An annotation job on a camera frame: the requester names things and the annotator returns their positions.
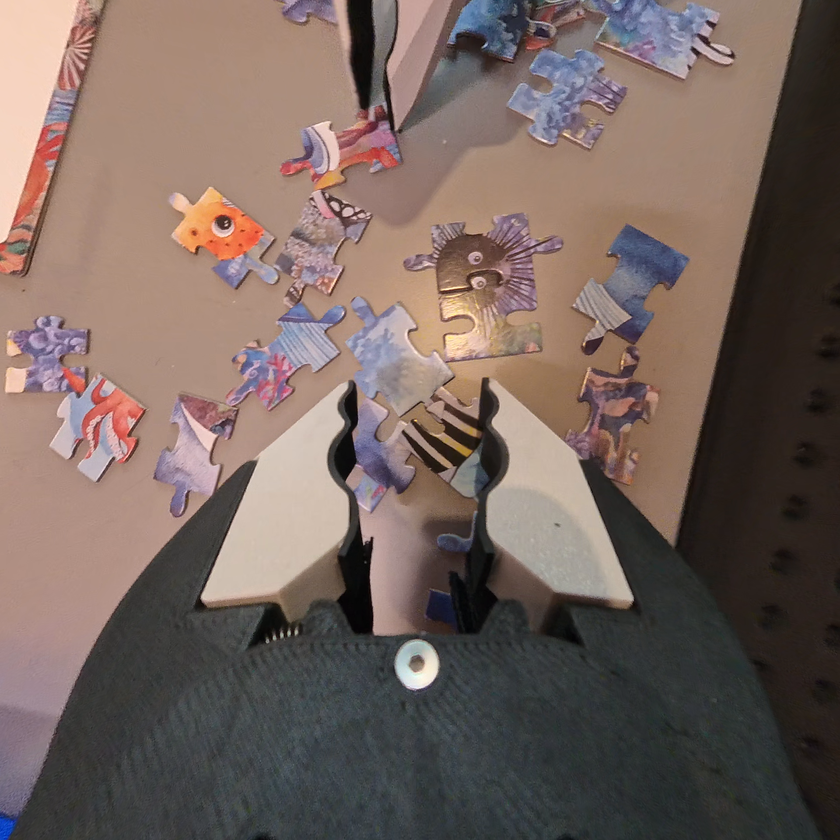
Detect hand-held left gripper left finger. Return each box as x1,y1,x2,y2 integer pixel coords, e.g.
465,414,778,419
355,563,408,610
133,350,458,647
200,381,374,634

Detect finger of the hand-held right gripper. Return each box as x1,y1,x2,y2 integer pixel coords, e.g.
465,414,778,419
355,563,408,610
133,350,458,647
374,0,455,132
331,0,375,109

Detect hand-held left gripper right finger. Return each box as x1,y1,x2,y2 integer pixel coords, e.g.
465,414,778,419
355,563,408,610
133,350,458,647
449,377,636,636

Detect striped fish puzzle piece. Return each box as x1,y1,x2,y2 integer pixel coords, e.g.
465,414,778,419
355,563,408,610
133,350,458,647
399,387,494,501

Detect urchin and green puzzle piece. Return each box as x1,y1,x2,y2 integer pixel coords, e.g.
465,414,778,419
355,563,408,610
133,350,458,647
438,272,546,364

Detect red octopus puzzle piece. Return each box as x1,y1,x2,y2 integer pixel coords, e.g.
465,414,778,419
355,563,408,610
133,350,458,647
50,373,148,484

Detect black sea urchin puzzle piece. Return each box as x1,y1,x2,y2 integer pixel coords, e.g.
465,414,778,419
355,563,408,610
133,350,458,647
402,212,565,296

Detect jigsaw puzzle pieces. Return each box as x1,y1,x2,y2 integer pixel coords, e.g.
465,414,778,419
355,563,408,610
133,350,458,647
5,0,736,621

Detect black perforated padded panel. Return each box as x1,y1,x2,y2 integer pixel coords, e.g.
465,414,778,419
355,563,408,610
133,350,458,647
676,0,840,840

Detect puzzle frame board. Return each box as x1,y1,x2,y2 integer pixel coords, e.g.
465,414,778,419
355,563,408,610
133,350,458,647
0,0,109,277

